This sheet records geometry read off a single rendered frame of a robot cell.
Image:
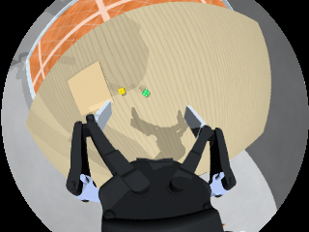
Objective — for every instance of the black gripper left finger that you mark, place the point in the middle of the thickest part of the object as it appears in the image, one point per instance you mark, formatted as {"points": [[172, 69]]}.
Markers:
{"points": [[79, 181]]}

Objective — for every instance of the beige square mat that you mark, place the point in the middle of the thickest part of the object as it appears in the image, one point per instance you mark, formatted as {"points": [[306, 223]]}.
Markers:
{"points": [[89, 89]]}

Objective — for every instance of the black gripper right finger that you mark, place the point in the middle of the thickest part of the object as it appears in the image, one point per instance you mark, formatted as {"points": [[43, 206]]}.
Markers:
{"points": [[222, 178]]}

